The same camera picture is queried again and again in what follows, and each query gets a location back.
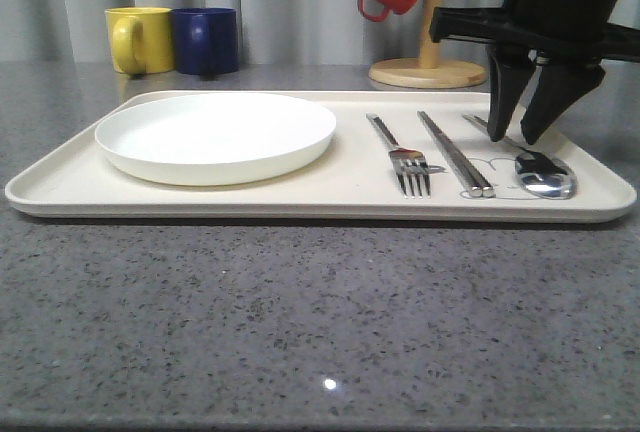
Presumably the silver spoon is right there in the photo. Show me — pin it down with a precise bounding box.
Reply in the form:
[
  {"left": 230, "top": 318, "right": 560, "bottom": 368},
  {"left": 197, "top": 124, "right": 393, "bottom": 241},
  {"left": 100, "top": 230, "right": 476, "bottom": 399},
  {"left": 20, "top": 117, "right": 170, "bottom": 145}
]
[{"left": 484, "top": 137, "right": 578, "bottom": 200}]

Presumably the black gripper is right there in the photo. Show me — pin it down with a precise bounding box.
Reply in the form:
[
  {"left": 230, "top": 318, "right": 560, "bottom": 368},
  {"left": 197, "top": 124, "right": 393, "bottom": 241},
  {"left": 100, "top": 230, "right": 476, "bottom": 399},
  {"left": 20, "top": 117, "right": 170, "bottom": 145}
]
[{"left": 430, "top": 0, "right": 639, "bottom": 144}]

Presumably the grey curtain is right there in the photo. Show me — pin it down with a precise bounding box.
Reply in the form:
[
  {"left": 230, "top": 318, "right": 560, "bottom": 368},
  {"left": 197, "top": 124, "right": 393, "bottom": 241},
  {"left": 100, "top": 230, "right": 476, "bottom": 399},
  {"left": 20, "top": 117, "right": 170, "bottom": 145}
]
[{"left": 1, "top": 0, "right": 422, "bottom": 65}]

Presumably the white round plate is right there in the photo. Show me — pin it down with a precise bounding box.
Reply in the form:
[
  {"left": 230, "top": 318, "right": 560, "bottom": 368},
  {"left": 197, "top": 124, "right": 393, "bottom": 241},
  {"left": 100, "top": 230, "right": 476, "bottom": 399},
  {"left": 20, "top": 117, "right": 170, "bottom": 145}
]
[{"left": 95, "top": 92, "right": 337, "bottom": 186}]

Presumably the yellow mug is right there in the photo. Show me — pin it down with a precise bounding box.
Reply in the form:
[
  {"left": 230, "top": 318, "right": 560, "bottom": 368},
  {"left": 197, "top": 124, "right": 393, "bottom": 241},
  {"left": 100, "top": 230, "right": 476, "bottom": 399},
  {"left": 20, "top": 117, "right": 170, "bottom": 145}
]
[{"left": 105, "top": 7, "right": 175, "bottom": 75}]

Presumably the silver fork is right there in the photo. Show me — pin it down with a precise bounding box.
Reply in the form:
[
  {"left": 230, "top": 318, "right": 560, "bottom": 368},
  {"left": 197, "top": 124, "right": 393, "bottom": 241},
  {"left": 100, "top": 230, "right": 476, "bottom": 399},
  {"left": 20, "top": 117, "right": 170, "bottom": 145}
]
[{"left": 366, "top": 113, "right": 431, "bottom": 199}]

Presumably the cream rabbit serving tray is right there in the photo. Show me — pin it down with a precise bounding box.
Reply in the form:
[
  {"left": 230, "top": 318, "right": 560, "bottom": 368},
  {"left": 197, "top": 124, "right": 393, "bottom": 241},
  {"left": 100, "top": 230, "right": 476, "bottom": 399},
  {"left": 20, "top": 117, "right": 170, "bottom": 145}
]
[{"left": 5, "top": 91, "right": 636, "bottom": 223}]

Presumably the dark blue mug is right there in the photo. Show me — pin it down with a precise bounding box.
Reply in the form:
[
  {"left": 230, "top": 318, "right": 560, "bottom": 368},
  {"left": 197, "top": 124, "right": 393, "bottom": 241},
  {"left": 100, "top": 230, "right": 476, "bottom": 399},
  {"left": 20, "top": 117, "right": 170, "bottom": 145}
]
[{"left": 169, "top": 7, "right": 239, "bottom": 75}]

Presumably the wooden mug tree stand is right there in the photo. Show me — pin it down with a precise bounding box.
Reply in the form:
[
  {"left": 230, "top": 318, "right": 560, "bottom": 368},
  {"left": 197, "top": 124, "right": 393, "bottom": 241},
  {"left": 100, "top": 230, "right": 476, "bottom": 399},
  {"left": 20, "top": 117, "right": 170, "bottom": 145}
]
[{"left": 368, "top": 0, "right": 487, "bottom": 89}]

